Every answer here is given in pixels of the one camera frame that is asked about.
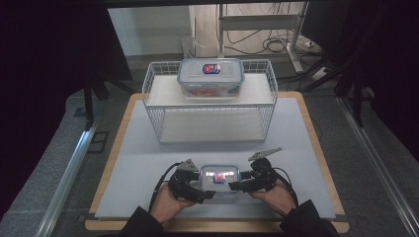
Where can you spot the large clear plastic food container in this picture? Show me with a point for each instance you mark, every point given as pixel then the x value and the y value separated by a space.
pixel 210 79

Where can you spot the small clear plastic food container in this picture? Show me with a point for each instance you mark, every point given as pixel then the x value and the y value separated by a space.
pixel 219 177

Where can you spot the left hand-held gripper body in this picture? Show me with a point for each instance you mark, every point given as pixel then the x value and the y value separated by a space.
pixel 181 186

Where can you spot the white power strip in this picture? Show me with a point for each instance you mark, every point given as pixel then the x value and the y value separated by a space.
pixel 318 74

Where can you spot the white metal desk frame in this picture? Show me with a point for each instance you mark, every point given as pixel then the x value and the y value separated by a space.
pixel 257 22

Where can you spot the black curtain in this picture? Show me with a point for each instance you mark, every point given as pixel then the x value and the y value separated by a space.
pixel 42 82
pixel 388 65

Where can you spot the grey table mat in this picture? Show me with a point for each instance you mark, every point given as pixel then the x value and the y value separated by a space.
pixel 138 158

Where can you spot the aluminium rail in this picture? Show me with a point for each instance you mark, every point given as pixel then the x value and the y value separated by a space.
pixel 378 168
pixel 66 181

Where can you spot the person's left hand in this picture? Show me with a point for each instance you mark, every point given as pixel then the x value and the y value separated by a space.
pixel 166 207

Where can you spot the person's right hand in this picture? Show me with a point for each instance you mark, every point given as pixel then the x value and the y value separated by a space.
pixel 280 199

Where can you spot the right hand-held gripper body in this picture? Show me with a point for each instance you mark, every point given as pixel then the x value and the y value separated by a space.
pixel 263 176

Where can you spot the white panel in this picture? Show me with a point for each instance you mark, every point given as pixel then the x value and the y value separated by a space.
pixel 148 29

